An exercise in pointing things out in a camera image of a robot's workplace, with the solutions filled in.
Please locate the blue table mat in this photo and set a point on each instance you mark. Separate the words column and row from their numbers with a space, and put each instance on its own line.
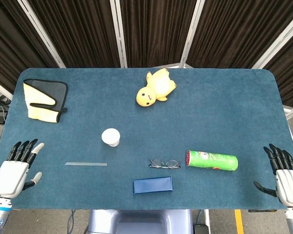
column 146, row 136

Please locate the blue rectangular box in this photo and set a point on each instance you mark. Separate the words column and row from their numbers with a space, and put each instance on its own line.
column 153, row 184

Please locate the robot base body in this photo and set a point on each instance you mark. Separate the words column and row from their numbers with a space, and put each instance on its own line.
column 139, row 221

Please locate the yellow plush toy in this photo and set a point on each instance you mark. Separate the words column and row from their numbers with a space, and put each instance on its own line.
column 156, row 86

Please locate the metal frame eyeglasses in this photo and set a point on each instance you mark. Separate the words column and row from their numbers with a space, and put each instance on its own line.
column 164, row 164

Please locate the green chips can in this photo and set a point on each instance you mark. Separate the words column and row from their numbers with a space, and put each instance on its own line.
column 211, row 161

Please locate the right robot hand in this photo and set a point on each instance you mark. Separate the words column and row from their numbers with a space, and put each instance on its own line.
column 286, row 181

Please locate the white paper cup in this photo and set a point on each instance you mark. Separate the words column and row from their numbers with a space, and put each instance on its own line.
column 110, row 137

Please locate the dark pleated curtain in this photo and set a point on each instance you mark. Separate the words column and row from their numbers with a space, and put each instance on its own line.
column 151, row 31

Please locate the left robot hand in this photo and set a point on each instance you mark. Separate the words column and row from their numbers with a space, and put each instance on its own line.
column 11, row 174

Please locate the translucent white plastic tube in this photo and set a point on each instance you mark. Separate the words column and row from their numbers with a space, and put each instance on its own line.
column 86, row 164

